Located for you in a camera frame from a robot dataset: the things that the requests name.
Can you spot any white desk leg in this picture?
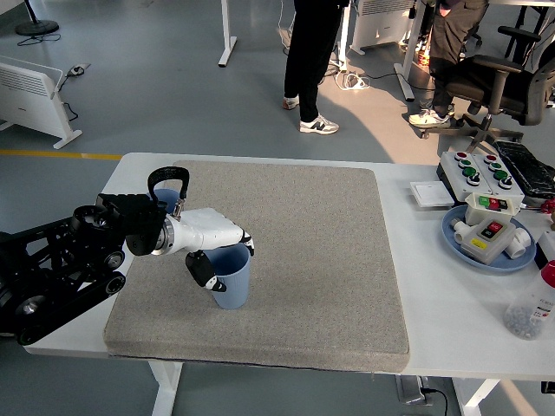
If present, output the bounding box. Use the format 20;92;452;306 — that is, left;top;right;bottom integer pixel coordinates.
218;0;238;68
393;0;428;103

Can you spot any seated person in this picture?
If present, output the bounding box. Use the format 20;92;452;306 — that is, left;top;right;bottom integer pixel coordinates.
408;0;491;130

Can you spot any blue round plate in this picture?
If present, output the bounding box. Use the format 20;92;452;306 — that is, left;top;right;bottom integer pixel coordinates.
441;205;538;274

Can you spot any standing person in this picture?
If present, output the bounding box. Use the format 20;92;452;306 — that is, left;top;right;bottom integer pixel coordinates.
283;0;343;134

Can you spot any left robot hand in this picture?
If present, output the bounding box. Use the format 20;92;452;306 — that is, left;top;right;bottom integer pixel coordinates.
166;207;257;293

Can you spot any grey power strip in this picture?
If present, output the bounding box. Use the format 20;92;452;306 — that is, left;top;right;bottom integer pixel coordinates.
395;374;434;406

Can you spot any white four-button control box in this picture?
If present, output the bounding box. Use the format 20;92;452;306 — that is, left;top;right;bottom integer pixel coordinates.
471;153;527;200
436;151;495;205

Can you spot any white table leg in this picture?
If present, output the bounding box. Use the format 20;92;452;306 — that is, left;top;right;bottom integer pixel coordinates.
147;360;184;416

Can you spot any grey red-black button switch box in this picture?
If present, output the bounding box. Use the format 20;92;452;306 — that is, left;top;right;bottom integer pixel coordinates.
460;218;518;266

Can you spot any white pipe fitting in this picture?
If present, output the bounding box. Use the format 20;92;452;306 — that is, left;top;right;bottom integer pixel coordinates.
506;227;533;260
450;218;472;246

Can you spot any clear bottle with red cap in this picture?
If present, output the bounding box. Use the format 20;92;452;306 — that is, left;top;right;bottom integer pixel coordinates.
503;260;555;341

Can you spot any black office chair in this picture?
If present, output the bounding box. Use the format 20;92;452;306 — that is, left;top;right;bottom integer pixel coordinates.
444;24;555;151

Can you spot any black round stand base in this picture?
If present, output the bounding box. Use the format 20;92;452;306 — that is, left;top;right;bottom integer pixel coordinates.
15;0;61;36

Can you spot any white panel heater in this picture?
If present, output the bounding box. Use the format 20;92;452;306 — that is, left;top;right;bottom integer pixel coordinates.
349;0;417;55
0;55;83;150

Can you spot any white green-red button switch box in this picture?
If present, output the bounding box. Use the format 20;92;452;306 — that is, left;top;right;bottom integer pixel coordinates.
464;192;526;226

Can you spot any grey-brown table mat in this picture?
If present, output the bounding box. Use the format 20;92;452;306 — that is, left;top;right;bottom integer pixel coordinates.
102;159;412;374

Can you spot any white floor cable bundle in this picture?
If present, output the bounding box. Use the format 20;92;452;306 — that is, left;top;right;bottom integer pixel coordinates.
336;71;372;92

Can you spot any blue ribbed plastic cup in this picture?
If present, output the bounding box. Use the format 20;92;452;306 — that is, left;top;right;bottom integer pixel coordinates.
151;188;181;216
202;244;252;310

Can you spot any white wall switch plate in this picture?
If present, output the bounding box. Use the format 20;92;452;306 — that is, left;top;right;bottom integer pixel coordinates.
409;180;456;209

